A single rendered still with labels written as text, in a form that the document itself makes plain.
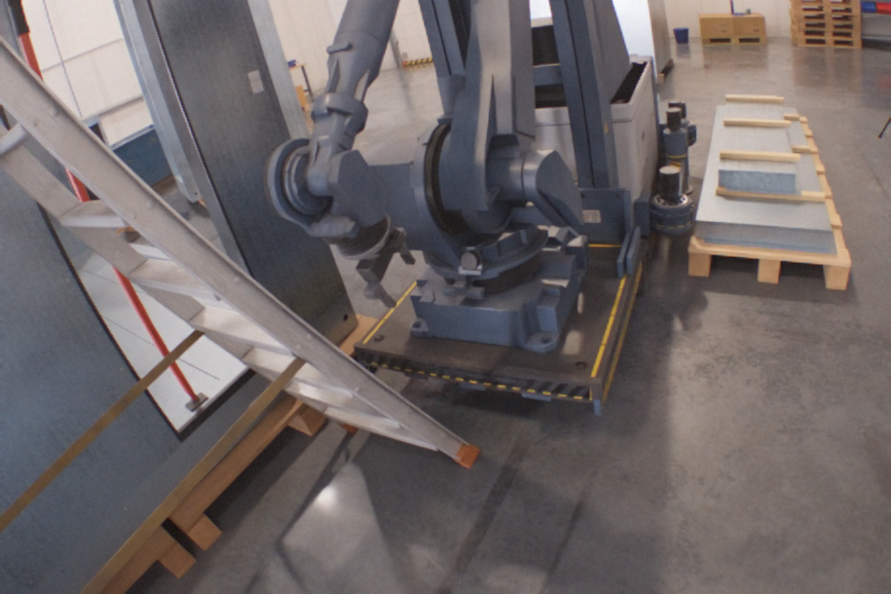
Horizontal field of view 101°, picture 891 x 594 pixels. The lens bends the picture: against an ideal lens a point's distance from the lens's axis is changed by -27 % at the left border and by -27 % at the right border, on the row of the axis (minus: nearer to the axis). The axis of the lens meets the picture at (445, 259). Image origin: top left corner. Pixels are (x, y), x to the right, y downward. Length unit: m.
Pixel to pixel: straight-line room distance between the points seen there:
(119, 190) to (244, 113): 1.08
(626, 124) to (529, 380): 1.23
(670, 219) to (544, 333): 0.98
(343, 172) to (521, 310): 0.80
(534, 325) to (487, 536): 0.69
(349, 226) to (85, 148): 0.54
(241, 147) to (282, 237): 0.39
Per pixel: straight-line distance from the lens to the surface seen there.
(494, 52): 1.38
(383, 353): 1.80
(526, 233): 1.59
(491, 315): 1.60
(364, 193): 1.02
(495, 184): 1.36
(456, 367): 1.65
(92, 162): 0.87
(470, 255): 1.49
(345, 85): 1.11
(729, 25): 9.49
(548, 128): 2.36
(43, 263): 1.59
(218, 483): 1.95
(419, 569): 1.64
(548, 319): 1.63
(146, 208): 0.90
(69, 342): 1.65
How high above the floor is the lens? 1.41
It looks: 28 degrees down
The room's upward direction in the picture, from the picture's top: 15 degrees counter-clockwise
